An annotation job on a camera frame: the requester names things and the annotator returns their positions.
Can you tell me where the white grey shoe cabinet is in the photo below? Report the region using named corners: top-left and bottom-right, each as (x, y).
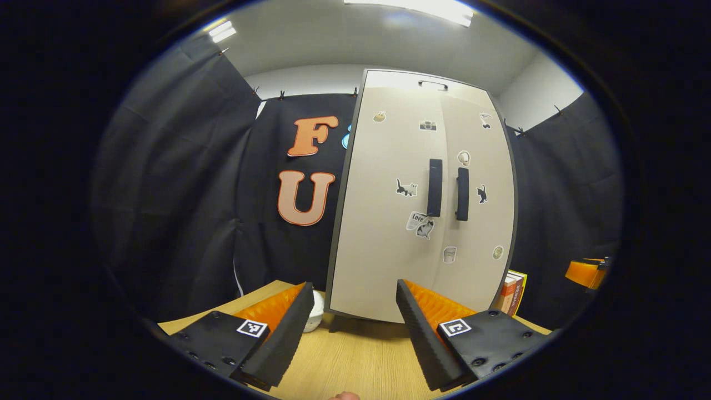
top-left (324, 68), bottom-right (520, 334)

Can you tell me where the white smiling face mug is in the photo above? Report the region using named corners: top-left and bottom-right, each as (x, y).
top-left (303, 290), bottom-right (325, 334)

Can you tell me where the black backdrop cloth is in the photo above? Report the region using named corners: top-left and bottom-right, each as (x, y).
top-left (92, 33), bottom-right (625, 328)

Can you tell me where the cabinet door with headphone sticker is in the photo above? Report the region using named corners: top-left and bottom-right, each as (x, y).
top-left (439, 96), bottom-right (516, 312)

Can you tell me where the red brown book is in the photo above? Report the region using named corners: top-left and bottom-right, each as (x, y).
top-left (493, 271), bottom-right (518, 316)

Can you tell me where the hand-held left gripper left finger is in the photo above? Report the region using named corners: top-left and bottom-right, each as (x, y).
top-left (158, 282), bottom-right (316, 392)

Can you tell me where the yellow book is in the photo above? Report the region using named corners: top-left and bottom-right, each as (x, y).
top-left (508, 269), bottom-right (528, 317)

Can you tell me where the cabinet door with camera sticker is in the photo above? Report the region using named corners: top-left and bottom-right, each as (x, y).
top-left (328, 92), bottom-right (446, 324)

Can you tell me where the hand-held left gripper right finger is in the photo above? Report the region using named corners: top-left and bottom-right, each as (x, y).
top-left (395, 279), bottom-right (550, 392)

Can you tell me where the ceiling light panel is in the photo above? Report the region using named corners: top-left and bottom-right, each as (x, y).
top-left (208, 21), bottom-right (238, 44)
top-left (343, 0), bottom-right (475, 28)

